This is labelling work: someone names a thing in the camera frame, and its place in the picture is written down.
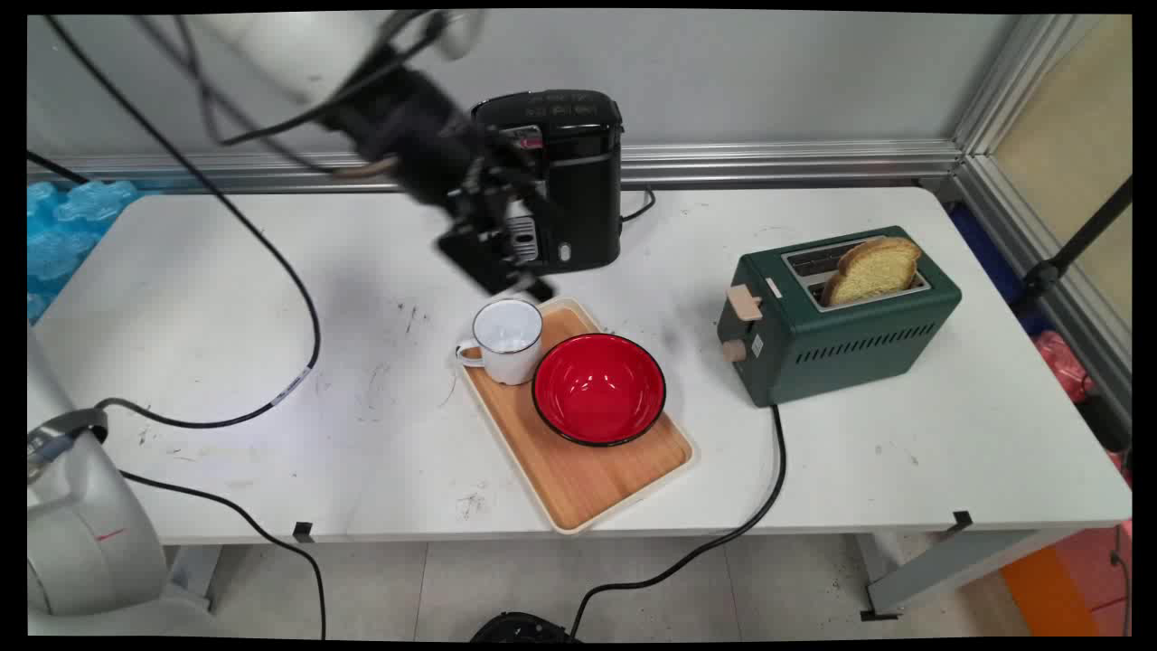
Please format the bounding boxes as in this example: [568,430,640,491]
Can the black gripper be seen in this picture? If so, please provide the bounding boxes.
[324,68,563,302]

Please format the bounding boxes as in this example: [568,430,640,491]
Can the white enamel mug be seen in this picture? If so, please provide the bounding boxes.
[456,298,544,387]

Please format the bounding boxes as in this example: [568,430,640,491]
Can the black coffee maker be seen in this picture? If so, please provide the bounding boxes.
[471,90,625,276]

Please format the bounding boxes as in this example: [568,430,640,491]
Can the red bowl with black rim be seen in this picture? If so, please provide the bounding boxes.
[531,333,668,448]

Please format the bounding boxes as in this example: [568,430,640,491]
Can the wooden serving tray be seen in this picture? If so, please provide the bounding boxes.
[457,297,697,536]

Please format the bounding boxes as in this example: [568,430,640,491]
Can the green toaster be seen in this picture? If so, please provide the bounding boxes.
[717,225,963,409]

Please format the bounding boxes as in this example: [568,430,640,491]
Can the toasted bread slice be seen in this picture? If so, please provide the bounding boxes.
[821,236,923,307]

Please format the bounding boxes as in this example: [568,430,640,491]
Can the black round floor object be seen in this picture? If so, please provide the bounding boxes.
[470,612,579,643]

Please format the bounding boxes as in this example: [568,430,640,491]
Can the blue bubble wrap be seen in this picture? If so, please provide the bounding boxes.
[27,180,141,324]

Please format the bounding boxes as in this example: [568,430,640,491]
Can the black tripod stand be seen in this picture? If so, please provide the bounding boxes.
[1023,177,1133,313]

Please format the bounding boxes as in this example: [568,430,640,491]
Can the pink plastic bag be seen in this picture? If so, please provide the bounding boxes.
[1033,330,1096,404]

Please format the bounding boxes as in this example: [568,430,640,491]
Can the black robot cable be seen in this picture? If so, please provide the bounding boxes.
[43,14,323,429]

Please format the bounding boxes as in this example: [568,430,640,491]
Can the black toaster power cable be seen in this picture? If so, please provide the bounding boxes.
[569,404,787,639]

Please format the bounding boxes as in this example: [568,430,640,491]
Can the thin black cable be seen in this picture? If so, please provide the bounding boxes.
[120,470,327,639]

